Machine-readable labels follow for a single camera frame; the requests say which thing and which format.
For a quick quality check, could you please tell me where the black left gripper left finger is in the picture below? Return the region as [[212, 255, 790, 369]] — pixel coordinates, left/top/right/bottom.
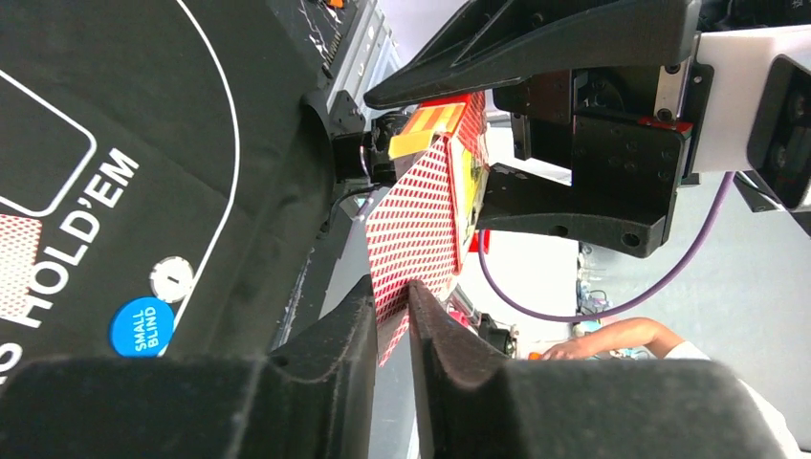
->
[[1, 277, 377, 458]]

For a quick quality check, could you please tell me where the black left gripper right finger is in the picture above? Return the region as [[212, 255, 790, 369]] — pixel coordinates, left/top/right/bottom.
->
[[407, 281, 783, 458]]

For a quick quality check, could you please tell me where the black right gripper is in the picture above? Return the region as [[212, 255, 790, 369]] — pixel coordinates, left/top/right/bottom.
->
[[364, 0, 810, 258]]

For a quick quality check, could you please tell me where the white grey poker chip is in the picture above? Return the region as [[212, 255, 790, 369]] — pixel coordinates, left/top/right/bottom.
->
[[149, 256, 194, 304]]

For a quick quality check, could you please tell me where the blue small blind button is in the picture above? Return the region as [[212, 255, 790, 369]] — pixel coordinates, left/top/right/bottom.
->
[[108, 296, 175, 358]]

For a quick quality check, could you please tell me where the red playing card box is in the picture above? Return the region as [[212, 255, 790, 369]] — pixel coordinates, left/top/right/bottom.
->
[[388, 92, 490, 288]]

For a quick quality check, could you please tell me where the red backed playing card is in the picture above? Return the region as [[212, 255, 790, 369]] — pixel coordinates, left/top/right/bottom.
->
[[1, 214, 42, 318]]

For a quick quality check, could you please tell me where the human forearm background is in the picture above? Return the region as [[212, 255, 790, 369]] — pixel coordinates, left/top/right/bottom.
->
[[592, 317, 686, 359]]

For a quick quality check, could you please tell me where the bare human hand background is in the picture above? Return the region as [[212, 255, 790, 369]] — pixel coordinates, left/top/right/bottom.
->
[[542, 336, 602, 361]]

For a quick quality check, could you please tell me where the black poker table mat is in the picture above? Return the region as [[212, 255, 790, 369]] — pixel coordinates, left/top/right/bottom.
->
[[1, 1, 355, 386]]

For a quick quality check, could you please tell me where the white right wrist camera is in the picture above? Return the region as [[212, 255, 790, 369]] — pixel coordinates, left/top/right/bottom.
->
[[691, 25, 810, 231]]

